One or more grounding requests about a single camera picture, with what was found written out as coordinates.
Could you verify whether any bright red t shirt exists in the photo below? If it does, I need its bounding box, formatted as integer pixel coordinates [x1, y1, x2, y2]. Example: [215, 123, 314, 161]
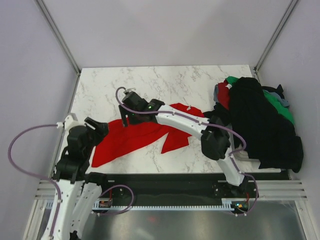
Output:
[91, 119, 191, 168]

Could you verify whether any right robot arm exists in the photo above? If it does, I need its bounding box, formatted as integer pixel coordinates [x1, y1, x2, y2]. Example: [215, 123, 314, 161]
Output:
[80, 95, 247, 197]

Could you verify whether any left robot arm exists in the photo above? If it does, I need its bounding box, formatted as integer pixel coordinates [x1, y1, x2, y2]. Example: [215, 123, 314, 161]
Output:
[41, 113, 134, 240]

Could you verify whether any dark red t shirt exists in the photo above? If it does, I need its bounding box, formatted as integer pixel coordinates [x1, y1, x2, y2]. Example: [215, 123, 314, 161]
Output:
[217, 80, 232, 110]

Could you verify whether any white folded cloth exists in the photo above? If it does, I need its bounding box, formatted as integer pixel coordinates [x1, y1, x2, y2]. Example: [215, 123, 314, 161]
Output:
[234, 150, 281, 173]

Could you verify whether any black t shirt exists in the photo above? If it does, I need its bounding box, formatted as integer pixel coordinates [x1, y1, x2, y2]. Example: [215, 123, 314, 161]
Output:
[203, 76, 305, 174]

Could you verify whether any green t shirt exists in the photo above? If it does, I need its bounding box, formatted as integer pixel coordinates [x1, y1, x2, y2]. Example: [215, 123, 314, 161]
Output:
[223, 76, 294, 124]

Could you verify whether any grey blue t shirt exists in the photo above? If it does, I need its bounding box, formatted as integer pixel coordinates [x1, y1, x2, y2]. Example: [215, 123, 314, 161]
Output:
[213, 84, 290, 108]

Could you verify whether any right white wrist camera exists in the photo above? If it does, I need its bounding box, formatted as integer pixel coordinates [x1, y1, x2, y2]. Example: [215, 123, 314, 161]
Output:
[124, 87, 136, 95]

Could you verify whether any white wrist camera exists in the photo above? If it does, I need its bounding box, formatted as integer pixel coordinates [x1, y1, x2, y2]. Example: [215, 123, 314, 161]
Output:
[124, 87, 136, 95]
[56, 113, 79, 131]

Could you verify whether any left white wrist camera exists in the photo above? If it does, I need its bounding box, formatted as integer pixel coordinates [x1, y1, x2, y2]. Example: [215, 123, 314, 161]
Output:
[56, 113, 79, 131]

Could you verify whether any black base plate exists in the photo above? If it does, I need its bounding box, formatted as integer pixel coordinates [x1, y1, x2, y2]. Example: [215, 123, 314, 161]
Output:
[85, 172, 258, 208]

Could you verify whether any aluminium front rail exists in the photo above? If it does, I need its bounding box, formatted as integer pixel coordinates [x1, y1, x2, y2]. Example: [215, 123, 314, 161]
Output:
[34, 180, 308, 201]

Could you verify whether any left aluminium frame post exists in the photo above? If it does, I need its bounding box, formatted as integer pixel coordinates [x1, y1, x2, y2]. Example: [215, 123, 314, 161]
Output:
[34, 0, 81, 76]

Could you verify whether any aluminium frame post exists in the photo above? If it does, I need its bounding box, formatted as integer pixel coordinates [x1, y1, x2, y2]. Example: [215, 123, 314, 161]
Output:
[34, 0, 81, 76]
[251, 0, 300, 75]

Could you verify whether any slotted cable duct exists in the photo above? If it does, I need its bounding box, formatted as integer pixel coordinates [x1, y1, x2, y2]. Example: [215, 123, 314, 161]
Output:
[46, 198, 238, 210]

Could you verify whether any right aluminium frame post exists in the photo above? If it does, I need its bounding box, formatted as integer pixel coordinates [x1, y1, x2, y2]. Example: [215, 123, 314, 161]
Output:
[251, 0, 300, 75]

